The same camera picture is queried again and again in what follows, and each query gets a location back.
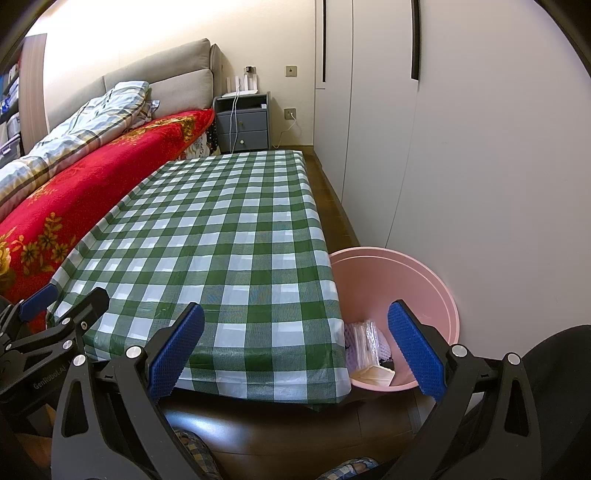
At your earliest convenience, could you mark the pink plastic bin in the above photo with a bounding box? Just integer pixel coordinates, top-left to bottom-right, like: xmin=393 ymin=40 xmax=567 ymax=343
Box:
xmin=329 ymin=247 xmax=461 ymax=394

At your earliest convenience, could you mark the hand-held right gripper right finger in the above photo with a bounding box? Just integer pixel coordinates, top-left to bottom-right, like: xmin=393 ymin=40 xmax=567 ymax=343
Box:
xmin=387 ymin=299 xmax=542 ymax=480

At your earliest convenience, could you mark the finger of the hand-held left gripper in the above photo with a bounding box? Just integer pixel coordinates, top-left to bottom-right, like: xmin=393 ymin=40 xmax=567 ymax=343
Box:
xmin=46 ymin=287 xmax=110 ymax=352
xmin=11 ymin=284 xmax=61 ymax=324

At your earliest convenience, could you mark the green checkered tablecloth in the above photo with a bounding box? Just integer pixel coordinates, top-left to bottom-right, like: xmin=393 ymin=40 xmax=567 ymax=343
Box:
xmin=46 ymin=148 xmax=354 ymax=411

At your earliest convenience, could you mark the white router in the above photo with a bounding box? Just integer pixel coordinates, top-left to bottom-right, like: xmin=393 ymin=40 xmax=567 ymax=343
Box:
xmin=224 ymin=74 xmax=260 ymax=97

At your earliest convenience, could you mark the white outlet cable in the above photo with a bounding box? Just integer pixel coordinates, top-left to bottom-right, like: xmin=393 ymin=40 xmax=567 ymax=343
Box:
xmin=270 ymin=117 xmax=296 ymax=149

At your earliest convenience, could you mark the storage shelf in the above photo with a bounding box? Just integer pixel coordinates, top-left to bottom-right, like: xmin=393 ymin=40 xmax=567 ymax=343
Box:
xmin=0 ymin=32 xmax=49 ymax=162

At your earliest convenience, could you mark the white router cable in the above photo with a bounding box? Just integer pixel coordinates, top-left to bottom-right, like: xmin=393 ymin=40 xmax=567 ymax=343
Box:
xmin=228 ymin=90 xmax=241 ymax=153

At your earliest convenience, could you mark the beige upholstered headboard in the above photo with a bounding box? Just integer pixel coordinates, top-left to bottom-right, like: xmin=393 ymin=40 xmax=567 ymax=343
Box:
xmin=46 ymin=39 xmax=232 ymax=127

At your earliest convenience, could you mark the black wardrobe handle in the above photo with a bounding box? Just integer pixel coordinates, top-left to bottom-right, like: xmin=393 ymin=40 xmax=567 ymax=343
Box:
xmin=410 ymin=0 xmax=421 ymax=81
xmin=320 ymin=0 xmax=328 ymax=84

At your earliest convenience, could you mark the white paper bag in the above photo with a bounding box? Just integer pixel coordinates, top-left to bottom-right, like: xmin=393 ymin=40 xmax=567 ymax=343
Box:
xmin=351 ymin=364 xmax=393 ymax=387

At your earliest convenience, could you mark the blue plaid quilt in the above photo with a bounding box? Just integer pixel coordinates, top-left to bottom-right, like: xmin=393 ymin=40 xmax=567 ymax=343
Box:
xmin=0 ymin=80 xmax=160 ymax=204

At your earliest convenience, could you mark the purple foam net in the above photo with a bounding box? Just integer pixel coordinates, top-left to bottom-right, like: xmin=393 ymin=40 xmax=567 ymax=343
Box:
xmin=344 ymin=320 xmax=398 ymax=365

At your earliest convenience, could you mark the floral bed sheet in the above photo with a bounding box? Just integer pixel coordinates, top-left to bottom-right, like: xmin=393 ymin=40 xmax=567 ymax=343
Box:
xmin=178 ymin=122 xmax=220 ymax=160

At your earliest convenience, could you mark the grey nightstand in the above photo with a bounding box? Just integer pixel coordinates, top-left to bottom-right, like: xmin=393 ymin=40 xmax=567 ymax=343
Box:
xmin=213 ymin=92 xmax=271 ymax=154

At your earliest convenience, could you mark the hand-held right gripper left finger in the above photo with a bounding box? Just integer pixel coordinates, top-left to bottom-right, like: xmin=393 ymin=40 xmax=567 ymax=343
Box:
xmin=51 ymin=302 xmax=206 ymax=480

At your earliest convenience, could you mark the clear plastic wrapper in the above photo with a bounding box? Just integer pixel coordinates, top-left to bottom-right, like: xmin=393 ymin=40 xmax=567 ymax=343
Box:
xmin=355 ymin=319 xmax=382 ymax=367

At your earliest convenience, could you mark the white wardrobe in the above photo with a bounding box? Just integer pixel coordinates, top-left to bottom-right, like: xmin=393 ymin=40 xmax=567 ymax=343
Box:
xmin=313 ymin=0 xmax=591 ymax=352

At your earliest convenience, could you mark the red floral blanket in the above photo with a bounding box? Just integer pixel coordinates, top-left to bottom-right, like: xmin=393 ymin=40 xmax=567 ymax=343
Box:
xmin=0 ymin=108 xmax=215 ymax=305

